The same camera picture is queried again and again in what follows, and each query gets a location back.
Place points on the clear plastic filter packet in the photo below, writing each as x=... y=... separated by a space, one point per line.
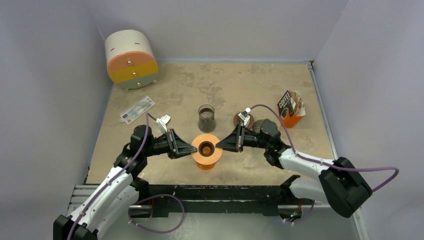
x=136 y=110

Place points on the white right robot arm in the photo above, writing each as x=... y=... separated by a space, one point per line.
x=333 y=182

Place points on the orange glass carafe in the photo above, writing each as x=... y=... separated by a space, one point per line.
x=204 y=166

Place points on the white round drawer cabinet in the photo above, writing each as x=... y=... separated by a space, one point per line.
x=130 y=61

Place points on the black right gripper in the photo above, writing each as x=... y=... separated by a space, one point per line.
x=240 y=139

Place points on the grey glass carafe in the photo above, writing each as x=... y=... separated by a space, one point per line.
x=206 y=118

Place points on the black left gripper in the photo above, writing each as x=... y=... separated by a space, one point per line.
x=176 y=147

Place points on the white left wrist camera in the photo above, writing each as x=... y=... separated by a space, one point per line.
x=162 y=123

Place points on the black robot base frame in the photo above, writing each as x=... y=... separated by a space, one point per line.
x=267 y=200

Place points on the orange coffee filter box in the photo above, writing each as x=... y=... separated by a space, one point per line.
x=291 y=108

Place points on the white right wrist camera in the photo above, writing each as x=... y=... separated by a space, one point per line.
x=244 y=117

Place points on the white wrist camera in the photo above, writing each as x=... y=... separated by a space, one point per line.
x=162 y=123
x=244 y=117

